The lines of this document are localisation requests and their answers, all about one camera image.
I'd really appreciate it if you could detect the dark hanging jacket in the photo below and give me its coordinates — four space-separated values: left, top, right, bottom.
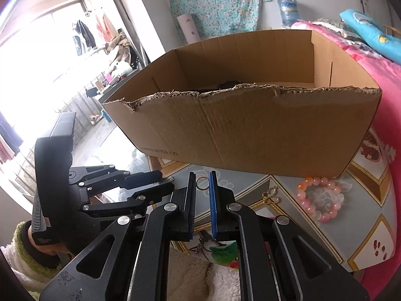
72 20 96 49

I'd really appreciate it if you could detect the blue water bottle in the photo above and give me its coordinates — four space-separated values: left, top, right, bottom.
277 0 299 29

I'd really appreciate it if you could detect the pink bead bracelet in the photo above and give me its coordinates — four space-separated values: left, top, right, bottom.
296 176 343 223

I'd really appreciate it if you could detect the pink hanging garment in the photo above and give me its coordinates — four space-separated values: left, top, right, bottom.
95 13 110 38

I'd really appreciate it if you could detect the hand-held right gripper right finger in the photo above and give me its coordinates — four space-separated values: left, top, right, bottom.
209 171 372 301

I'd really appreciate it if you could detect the black and purple smart watch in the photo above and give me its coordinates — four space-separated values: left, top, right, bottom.
191 81 256 95

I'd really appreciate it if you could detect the person's left forearm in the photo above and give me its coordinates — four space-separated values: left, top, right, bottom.
0 221 74 301

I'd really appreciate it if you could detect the pink rolled tube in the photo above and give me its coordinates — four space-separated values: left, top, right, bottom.
176 13 201 43

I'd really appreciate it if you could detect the fruit print tablecloth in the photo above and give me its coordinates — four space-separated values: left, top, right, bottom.
125 125 395 273

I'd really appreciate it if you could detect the metal window railing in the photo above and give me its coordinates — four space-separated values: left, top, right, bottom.
16 78 107 189

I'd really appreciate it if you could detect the floral teal cloth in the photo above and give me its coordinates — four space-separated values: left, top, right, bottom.
165 0 270 38

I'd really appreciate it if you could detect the pink blanket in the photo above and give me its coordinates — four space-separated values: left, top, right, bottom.
290 20 401 301

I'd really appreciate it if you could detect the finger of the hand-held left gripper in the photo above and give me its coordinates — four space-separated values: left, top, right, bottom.
69 164 165 189
82 181 175 217

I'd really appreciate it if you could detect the pile of bags and clothes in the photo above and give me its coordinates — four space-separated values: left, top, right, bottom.
105 30 138 66

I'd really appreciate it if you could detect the brown cardboard box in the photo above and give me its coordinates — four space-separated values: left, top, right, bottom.
102 29 383 179

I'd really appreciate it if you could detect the white plastic bag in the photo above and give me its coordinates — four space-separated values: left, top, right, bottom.
110 61 132 77

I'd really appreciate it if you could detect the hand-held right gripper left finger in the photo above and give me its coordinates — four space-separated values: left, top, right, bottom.
38 172 197 301

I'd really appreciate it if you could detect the white fluffy garment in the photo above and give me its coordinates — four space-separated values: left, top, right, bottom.
167 241 242 301

